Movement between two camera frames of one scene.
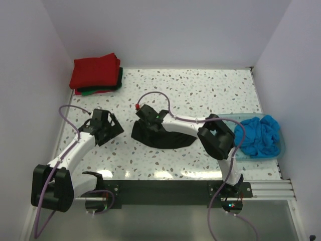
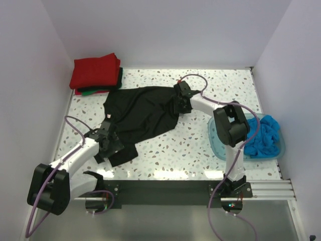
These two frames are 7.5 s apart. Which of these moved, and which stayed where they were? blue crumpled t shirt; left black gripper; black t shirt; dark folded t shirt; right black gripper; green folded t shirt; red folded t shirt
Moved: left black gripper; right black gripper; black t shirt
Stayed: dark folded t shirt; blue crumpled t shirt; red folded t shirt; green folded t shirt
